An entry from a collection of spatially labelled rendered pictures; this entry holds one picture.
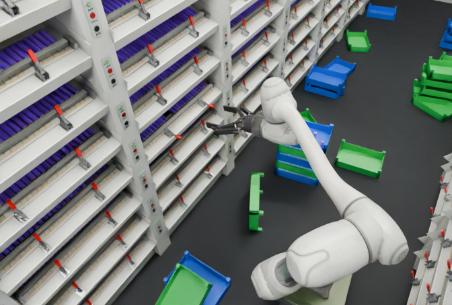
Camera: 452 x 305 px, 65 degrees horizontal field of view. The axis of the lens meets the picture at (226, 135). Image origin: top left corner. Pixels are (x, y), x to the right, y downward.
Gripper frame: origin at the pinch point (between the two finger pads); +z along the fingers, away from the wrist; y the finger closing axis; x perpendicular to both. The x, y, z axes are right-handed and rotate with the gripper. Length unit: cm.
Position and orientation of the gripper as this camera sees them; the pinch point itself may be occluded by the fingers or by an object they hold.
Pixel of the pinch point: (217, 116)
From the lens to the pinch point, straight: 161.9
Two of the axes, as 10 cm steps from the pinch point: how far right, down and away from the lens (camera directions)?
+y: 5.6, -6.0, 5.8
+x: -2.1, -7.7, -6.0
